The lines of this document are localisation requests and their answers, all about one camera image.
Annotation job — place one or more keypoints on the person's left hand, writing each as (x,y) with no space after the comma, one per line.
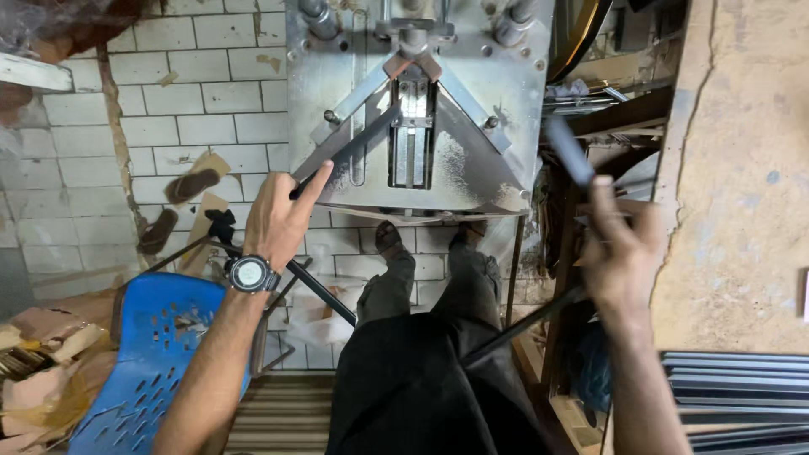
(272,218)

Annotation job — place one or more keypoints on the person's right hand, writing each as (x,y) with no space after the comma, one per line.
(622,259)

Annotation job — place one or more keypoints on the person's right fingers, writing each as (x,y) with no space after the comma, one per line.
(605,205)

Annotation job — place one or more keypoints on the grey frame moulding strip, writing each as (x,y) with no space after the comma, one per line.
(569,151)

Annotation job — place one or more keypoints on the dark frame moulding strip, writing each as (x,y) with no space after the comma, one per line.
(360,142)

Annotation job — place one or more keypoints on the wooden storage rack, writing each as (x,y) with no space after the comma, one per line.
(607,120)

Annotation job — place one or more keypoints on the person's right foot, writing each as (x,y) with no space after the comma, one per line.
(471,229)

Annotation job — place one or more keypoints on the person's foot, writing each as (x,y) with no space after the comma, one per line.
(471,229)
(387,239)

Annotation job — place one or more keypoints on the black metal bar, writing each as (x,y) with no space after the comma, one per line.
(316,294)
(518,328)

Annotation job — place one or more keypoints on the person's right leg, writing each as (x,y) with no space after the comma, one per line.
(471,278)

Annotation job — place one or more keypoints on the person's leg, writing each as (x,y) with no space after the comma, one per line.
(471,278)
(389,287)

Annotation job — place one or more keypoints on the person's left foot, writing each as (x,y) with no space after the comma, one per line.
(387,239)

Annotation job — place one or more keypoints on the stack of dark moulding strips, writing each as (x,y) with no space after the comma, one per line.
(739,392)

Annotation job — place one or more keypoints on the person's left leg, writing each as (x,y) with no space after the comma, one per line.
(389,287)

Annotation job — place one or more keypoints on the clear plastic sheet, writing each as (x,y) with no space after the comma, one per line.
(309,325)

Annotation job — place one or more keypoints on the black round wristwatch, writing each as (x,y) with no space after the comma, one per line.
(251,273)

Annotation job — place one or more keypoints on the striped floor mat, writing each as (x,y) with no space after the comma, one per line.
(284,411)

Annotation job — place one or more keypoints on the black rag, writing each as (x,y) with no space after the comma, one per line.
(221,224)

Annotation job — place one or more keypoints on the brown cardboard piece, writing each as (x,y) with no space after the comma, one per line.
(213,162)
(201,243)

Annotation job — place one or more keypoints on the brown sandal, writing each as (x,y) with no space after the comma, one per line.
(158,231)
(193,186)

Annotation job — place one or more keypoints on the blue plastic chair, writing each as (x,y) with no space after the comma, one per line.
(145,366)

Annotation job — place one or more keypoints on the clear plastic bag heap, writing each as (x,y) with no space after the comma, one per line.
(57,22)

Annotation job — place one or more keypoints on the heap of scrap cardboard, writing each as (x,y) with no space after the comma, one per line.
(44,373)

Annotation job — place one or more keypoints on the white wooden shelf board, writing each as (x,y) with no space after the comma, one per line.
(31,73)

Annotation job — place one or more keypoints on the metal frame joining machine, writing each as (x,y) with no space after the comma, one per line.
(467,145)

